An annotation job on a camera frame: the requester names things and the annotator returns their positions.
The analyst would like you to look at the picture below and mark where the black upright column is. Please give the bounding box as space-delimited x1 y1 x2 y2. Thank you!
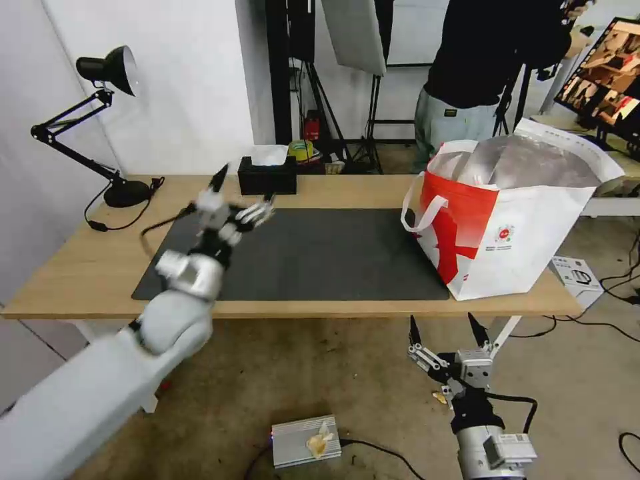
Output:
266 0 317 147

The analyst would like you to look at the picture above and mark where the black tissue box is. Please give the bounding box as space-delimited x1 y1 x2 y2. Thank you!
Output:
237 155 300 197

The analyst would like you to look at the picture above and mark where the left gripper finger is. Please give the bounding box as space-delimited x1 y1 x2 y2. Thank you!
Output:
207 163 231 196
233 193 278 235

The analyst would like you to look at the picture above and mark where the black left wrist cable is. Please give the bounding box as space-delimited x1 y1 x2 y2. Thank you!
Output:
141 205 201 262

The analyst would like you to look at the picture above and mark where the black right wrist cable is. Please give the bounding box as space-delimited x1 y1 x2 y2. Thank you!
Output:
482 392 540 439

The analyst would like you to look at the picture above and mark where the computer monitor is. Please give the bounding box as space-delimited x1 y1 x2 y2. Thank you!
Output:
553 17 640 162

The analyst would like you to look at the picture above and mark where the white printed cardboard box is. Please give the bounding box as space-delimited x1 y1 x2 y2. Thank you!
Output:
549 254 605 307

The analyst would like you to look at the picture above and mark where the black light stand tripod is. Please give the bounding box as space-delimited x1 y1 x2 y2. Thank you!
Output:
299 59 387 176

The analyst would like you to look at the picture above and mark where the black lamp power cable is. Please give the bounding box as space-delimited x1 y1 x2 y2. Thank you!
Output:
83 177 166 234

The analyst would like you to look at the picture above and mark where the white red takeout bag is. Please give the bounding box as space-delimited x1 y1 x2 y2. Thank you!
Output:
399 117 627 303

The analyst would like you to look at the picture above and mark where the person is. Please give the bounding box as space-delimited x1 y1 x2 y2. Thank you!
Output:
413 0 589 175

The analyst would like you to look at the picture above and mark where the green tape roll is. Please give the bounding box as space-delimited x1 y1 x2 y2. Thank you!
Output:
287 140 315 163

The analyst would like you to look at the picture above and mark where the white softbox light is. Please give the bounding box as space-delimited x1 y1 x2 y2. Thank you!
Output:
319 0 389 77

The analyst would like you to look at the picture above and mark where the white tissue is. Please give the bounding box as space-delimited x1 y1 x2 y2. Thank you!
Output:
247 144 290 167

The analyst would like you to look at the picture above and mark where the black desk lamp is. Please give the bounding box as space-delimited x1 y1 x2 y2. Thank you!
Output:
31 45 152 209

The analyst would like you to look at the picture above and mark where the silver metal power box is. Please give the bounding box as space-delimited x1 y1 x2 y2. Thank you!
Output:
270 413 343 471

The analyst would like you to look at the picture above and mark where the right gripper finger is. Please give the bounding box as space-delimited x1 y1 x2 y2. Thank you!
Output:
407 314 449 381
467 311 495 361

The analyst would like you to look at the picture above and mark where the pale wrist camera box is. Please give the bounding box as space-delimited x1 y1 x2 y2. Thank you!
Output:
195 191 229 229
457 349 493 389

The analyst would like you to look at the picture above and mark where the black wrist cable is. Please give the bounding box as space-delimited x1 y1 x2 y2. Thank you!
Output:
141 205 201 262
482 392 540 439

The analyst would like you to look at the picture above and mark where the black floor cable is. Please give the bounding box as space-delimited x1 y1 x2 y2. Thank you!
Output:
519 259 640 346

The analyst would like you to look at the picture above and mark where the black desk mat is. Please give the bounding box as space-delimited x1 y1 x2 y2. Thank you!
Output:
131 207 451 303

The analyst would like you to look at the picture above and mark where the crumpled paper trash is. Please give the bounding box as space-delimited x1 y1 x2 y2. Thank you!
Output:
305 421 335 459

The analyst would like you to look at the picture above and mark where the black power box cable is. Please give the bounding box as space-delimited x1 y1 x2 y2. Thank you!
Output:
339 439 427 480

